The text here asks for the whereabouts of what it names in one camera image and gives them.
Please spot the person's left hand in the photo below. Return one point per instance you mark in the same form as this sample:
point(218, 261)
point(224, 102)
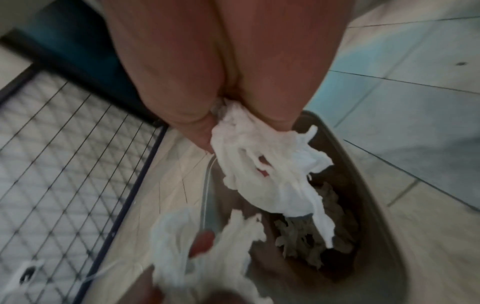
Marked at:
point(200, 245)

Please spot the white tissue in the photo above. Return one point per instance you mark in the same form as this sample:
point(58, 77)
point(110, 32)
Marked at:
point(270, 178)
point(225, 267)

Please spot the pile of white tissues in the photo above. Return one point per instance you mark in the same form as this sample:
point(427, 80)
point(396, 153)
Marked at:
point(300, 243)

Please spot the small grey waste bin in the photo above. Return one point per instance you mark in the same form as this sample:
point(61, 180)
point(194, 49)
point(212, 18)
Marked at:
point(375, 222)

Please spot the person's right hand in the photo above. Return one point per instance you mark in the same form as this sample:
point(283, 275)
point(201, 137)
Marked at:
point(225, 44)

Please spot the blue sofa bench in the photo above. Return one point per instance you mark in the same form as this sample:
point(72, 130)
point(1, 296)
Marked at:
point(75, 44)

